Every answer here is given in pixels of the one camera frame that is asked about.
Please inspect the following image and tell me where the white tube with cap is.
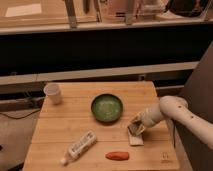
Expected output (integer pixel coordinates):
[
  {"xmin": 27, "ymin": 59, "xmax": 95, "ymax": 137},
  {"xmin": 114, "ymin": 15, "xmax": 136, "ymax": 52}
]
[{"xmin": 60, "ymin": 131, "xmax": 97, "ymax": 166}]

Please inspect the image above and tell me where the white paper cup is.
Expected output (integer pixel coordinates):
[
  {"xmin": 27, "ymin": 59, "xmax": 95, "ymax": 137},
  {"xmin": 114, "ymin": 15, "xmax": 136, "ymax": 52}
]
[{"xmin": 43, "ymin": 83, "xmax": 62, "ymax": 105}]

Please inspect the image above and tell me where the black cable on floor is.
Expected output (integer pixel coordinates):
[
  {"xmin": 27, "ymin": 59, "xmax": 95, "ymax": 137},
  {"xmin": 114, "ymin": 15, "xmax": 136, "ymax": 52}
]
[{"xmin": 0, "ymin": 96, "xmax": 44, "ymax": 120}]

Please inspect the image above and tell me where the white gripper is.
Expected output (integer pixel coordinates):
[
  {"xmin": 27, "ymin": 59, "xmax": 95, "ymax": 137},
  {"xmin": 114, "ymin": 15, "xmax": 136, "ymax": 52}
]
[{"xmin": 129, "ymin": 107, "xmax": 165, "ymax": 130}]

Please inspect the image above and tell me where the wooden table board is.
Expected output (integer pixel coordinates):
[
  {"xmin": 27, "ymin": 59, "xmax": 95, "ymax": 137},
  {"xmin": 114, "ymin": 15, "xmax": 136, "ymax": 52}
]
[{"xmin": 24, "ymin": 81, "xmax": 179, "ymax": 171}]

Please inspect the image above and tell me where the orange carrot toy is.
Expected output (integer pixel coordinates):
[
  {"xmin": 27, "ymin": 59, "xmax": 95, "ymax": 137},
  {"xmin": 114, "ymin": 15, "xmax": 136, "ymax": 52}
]
[{"xmin": 105, "ymin": 151, "xmax": 129, "ymax": 161}]

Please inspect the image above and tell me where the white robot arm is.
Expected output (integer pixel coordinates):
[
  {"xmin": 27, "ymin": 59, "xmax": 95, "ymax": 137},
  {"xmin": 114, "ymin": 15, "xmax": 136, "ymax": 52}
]
[{"xmin": 128, "ymin": 96, "xmax": 213, "ymax": 150}]

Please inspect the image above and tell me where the white sponge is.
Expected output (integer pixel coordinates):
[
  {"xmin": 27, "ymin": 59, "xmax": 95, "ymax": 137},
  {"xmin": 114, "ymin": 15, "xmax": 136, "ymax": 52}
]
[{"xmin": 129, "ymin": 135, "xmax": 144, "ymax": 146}]

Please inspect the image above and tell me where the green bowl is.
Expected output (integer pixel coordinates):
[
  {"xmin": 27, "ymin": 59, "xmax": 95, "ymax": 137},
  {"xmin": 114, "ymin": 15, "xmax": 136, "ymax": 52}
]
[{"xmin": 91, "ymin": 94, "xmax": 123, "ymax": 123}]

